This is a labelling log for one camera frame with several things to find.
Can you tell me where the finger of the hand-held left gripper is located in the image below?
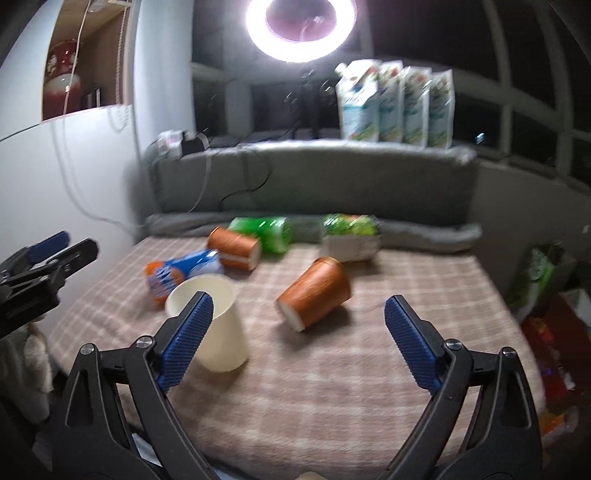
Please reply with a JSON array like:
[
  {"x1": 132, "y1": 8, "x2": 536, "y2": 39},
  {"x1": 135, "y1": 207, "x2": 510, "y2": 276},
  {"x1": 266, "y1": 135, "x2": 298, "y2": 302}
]
[
  {"x1": 9, "y1": 239, "x2": 100, "y2": 305},
  {"x1": 0, "y1": 231, "x2": 71, "y2": 283}
]

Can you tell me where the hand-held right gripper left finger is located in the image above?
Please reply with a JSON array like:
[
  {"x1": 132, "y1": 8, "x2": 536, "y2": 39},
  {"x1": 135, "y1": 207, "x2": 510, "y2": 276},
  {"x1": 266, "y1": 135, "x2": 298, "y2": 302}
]
[{"x1": 48, "y1": 291, "x2": 218, "y2": 480}]

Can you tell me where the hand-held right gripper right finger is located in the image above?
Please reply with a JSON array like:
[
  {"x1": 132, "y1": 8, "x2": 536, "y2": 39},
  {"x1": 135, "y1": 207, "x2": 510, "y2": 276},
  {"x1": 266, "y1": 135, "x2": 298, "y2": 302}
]
[{"x1": 379, "y1": 295, "x2": 543, "y2": 480}]

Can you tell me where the orange paper cup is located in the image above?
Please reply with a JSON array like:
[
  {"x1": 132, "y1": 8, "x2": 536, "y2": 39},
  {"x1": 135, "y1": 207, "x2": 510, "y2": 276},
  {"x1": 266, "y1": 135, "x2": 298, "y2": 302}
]
[
  {"x1": 276, "y1": 257, "x2": 352, "y2": 333},
  {"x1": 206, "y1": 226, "x2": 263, "y2": 272}
]

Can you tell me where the white paper cup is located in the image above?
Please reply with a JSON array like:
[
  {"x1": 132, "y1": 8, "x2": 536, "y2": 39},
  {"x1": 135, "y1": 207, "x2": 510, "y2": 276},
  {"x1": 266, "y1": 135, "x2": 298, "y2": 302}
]
[{"x1": 165, "y1": 274, "x2": 250, "y2": 373}]

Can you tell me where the fluffy beige cloth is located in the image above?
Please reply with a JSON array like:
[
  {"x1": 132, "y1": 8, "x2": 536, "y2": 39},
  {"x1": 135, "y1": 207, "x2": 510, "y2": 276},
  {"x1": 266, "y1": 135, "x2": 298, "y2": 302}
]
[{"x1": 0, "y1": 318, "x2": 52, "y2": 418}]

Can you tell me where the blue orange snack packet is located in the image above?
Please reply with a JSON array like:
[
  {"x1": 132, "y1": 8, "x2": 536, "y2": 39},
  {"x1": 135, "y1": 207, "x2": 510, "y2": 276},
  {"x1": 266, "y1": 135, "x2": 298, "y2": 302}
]
[{"x1": 145, "y1": 249, "x2": 225, "y2": 308}]

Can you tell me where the checked beige blanket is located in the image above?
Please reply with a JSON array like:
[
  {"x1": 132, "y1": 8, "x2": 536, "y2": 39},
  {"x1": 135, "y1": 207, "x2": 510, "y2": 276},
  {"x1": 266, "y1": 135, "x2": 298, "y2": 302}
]
[{"x1": 47, "y1": 236, "x2": 542, "y2": 480}]

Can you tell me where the green drink can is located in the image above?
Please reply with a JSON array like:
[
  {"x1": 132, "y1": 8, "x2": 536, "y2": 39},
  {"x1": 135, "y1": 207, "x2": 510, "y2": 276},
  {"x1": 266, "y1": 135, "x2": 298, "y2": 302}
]
[{"x1": 228, "y1": 216, "x2": 293, "y2": 255}]

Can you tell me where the green and white bag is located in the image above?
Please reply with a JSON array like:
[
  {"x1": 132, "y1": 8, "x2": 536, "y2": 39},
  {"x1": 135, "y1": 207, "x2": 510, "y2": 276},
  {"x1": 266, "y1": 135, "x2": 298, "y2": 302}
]
[{"x1": 507, "y1": 243, "x2": 575, "y2": 321}]

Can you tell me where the red package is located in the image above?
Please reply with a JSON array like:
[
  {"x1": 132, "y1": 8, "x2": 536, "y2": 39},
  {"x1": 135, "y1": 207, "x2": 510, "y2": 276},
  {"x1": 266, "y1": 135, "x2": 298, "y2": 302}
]
[{"x1": 522, "y1": 291, "x2": 591, "y2": 393}]

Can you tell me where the white power strip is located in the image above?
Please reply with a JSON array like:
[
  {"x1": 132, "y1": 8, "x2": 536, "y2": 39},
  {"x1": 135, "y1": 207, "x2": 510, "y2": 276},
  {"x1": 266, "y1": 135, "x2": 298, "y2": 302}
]
[{"x1": 156, "y1": 131, "x2": 186, "y2": 152}]

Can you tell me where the red and white vase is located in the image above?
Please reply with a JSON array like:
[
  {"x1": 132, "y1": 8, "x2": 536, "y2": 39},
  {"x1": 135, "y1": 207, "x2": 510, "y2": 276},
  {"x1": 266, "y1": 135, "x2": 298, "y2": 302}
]
[{"x1": 43, "y1": 40, "x2": 84, "y2": 117}]

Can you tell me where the grey cushion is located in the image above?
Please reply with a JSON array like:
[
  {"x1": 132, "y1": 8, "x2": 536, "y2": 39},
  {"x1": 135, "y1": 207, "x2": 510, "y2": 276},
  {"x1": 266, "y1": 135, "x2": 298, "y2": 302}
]
[{"x1": 147, "y1": 140, "x2": 479, "y2": 223}]

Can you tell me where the black light stand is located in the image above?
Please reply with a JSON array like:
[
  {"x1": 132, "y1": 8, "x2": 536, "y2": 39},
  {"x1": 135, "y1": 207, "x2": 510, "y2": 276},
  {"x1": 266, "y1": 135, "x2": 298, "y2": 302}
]
[{"x1": 290, "y1": 62, "x2": 325, "y2": 140}]

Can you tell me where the black cable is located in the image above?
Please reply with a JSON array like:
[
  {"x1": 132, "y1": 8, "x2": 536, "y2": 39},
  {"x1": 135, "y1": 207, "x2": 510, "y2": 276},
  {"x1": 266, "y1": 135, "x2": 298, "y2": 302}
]
[{"x1": 217, "y1": 147, "x2": 274, "y2": 214}]

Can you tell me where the white cable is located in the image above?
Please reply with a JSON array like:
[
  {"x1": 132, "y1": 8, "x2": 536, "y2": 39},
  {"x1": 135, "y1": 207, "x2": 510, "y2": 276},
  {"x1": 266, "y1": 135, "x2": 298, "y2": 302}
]
[{"x1": 48, "y1": 0, "x2": 148, "y2": 229}]

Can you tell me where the wooden wall shelf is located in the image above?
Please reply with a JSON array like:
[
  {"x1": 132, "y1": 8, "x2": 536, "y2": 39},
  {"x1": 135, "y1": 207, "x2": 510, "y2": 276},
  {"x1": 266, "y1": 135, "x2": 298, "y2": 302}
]
[{"x1": 41, "y1": 0, "x2": 136, "y2": 123}]

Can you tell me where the ring light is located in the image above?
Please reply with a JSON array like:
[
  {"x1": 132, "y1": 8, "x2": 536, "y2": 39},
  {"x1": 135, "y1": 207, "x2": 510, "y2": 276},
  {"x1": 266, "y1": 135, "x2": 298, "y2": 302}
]
[{"x1": 244, "y1": 0, "x2": 359, "y2": 64}]

